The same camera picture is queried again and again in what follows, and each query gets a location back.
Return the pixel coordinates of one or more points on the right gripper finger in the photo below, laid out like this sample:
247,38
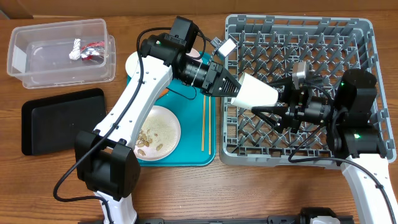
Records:
264,112
285,84

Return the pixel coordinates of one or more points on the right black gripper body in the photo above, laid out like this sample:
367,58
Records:
296,107

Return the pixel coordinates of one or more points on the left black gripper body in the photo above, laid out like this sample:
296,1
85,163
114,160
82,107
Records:
213,70

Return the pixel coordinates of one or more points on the white paper cup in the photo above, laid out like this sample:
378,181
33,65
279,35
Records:
254,92

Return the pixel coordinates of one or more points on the pale green bowl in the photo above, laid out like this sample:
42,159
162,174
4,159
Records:
132,65

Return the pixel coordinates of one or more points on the red silver foil wrapper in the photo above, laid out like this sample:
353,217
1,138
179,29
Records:
94,50

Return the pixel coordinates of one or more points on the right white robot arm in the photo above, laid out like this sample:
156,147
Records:
356,145

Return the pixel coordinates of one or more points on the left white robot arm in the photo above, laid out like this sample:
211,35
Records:
105,158

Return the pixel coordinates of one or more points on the grey dishwasher rack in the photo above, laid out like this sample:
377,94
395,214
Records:
267,49

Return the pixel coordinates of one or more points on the left wooden chopstick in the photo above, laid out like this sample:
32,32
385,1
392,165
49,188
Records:
203,124

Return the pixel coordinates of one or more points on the teal serving tray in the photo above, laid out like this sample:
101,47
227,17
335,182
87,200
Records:
186,103

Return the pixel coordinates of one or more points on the orange carrot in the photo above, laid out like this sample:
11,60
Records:
163,93

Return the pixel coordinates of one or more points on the white plate with scraps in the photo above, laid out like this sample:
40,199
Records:
159,135

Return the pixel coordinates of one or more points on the black plastic tray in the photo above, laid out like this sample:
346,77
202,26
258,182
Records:
51,124

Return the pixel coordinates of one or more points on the clear plastic bin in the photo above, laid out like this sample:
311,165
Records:
38,54

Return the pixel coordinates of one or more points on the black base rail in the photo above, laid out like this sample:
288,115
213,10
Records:
306,215

